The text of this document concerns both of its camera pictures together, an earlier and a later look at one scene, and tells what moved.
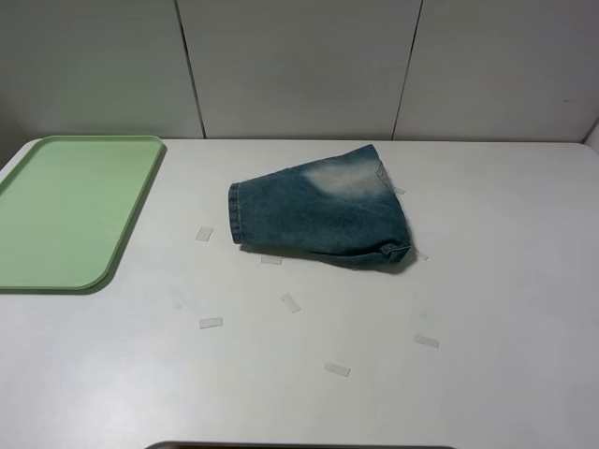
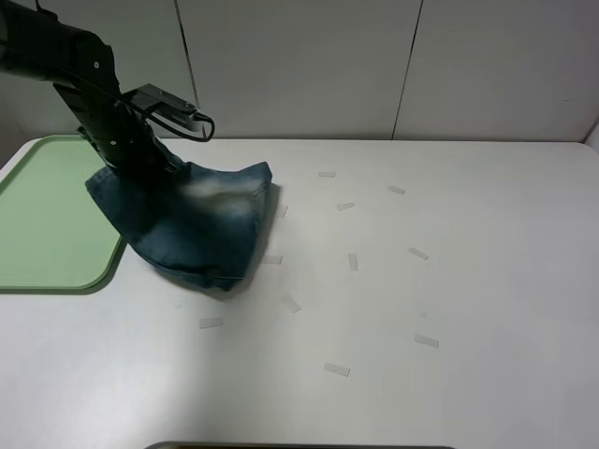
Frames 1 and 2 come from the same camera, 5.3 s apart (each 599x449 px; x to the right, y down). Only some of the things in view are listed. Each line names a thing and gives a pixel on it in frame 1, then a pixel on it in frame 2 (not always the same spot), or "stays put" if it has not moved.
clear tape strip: [420, 254] stays put
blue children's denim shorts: [344, 208] to [197, 224]
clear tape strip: [427, 340] stays put
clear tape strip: [271, 259] stays put
